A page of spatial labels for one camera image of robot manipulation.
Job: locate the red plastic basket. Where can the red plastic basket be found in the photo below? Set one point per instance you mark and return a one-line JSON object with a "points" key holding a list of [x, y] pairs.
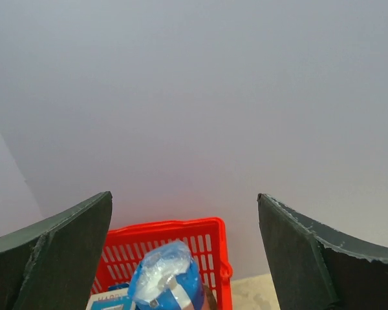
{"points": [[206, 237]]}

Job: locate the blue white razor box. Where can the blue white razor box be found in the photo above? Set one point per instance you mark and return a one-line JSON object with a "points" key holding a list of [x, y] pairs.
{"points": [[116, 298]]}

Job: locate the blue plastic wrapped roll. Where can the blue plastic wrapped roll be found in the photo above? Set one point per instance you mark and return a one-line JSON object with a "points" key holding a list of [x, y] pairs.
{"points": [[167, 278]]}

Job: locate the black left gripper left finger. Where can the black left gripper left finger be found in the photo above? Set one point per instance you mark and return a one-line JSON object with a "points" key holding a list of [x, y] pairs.
{"points": [[52, 264]]}

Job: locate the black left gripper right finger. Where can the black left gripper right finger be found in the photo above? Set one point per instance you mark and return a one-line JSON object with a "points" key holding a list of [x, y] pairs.
{"points": [[314, 266]]}

